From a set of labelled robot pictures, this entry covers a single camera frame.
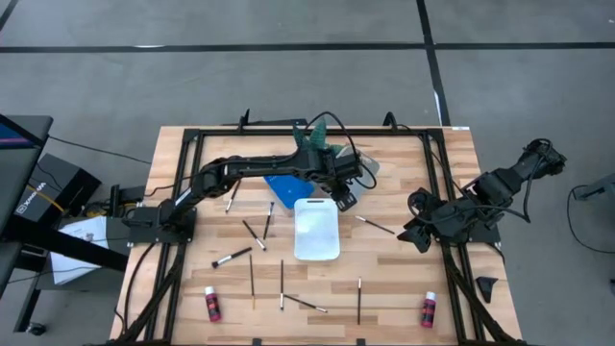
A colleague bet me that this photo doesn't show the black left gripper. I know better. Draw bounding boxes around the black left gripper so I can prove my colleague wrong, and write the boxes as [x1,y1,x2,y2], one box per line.
[307,143,365,194]

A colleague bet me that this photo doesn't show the white paper sheets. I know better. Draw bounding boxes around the white paper sheets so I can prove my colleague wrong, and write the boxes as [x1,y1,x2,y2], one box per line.
[49,214,111,285]

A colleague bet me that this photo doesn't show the black plastic bracket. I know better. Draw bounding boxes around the black plastic bracket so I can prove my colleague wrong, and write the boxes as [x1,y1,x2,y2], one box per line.
[476,276,500,305]

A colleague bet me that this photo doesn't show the paintbrush pair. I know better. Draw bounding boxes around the paintbrush pair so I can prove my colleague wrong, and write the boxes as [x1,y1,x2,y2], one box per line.
[241,219,268,252]

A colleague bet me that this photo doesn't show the grey equipment base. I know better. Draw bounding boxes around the grey equipment base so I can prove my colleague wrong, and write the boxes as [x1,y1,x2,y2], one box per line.
[572,171,615,203]

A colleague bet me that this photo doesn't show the wide black paintbrush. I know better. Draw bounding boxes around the wide black paintbrush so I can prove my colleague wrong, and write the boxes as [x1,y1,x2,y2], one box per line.
[210,246,254,270]

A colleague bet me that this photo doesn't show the wooden paintbrush vertical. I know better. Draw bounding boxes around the wooden paintbrush vertical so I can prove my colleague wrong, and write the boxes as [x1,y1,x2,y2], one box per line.
[248,254,257,310]

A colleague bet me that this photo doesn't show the white plastic bin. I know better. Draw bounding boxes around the white plastic bin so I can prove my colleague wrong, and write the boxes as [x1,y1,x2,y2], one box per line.
[293,197,342,262]

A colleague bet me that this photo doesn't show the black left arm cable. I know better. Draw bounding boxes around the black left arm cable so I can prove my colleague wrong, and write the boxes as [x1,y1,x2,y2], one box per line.
[303,111,379,191]

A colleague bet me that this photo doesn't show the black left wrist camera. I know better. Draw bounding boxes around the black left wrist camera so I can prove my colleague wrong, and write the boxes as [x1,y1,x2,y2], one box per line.
[330,184,359,213]

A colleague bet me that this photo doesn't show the black floor cable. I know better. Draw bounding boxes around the black floor cable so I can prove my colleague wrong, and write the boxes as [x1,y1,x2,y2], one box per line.
[566,184,615,256]
[47,135,153,166]

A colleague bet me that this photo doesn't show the pink paint bottle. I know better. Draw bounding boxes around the pink paint bottle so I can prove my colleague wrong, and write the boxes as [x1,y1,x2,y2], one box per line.
[204,285,223,323]
[420,290,438,330]

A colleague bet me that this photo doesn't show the black power supply box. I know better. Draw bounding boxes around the black power supply box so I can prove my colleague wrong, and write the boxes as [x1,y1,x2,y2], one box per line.
[109,184,148,218]

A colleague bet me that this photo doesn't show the black computer case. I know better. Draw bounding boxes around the black computer case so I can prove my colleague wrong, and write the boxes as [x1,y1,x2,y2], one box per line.
[13,152,103,225]

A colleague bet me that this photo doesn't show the black metal table frame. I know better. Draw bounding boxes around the black metal table frame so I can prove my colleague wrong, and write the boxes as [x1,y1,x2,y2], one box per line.
[111,109,526,346]

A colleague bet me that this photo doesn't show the potted snake plant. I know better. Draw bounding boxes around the potted snake plant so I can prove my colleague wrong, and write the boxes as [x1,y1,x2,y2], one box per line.
[291,118,348,158]

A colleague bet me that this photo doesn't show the black monitor stand cart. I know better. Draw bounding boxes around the black monitor stand cart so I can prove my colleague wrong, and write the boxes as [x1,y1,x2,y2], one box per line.
[0,112,130,334]

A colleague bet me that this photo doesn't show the thick black cable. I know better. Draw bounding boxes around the thick black cable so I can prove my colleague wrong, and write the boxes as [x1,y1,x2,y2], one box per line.
[122,241,160,337]

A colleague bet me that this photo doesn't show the blue plastic basket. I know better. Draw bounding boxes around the blue plastic basket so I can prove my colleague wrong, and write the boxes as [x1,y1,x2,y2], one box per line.
[262,173,314,210]

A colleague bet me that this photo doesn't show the short black silver-ferrule paintbrush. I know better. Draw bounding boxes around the short black silver-ferrule paintbrush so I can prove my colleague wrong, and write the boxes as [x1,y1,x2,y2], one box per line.
[354,214,397,236]
[225,178,242,214]
[262,201,276,241]

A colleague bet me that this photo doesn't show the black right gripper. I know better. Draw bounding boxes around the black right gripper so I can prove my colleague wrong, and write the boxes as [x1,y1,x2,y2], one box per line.
[397,189,465,254]

